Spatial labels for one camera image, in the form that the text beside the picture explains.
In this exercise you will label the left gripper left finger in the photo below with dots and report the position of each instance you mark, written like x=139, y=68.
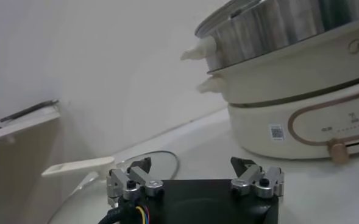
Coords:
x=136, y=182

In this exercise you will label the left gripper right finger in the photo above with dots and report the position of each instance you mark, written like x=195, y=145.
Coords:
x=252, y=182

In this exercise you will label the stainless steel steamer basket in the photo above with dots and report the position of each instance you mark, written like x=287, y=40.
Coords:
x=273, y=27

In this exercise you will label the cream electric cooker base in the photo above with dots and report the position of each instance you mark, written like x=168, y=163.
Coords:
x=258, y=140

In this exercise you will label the white side table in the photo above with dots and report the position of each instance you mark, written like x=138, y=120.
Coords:
x=14, y=170

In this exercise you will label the black flat box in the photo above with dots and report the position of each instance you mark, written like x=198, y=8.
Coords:
x=30, y=110

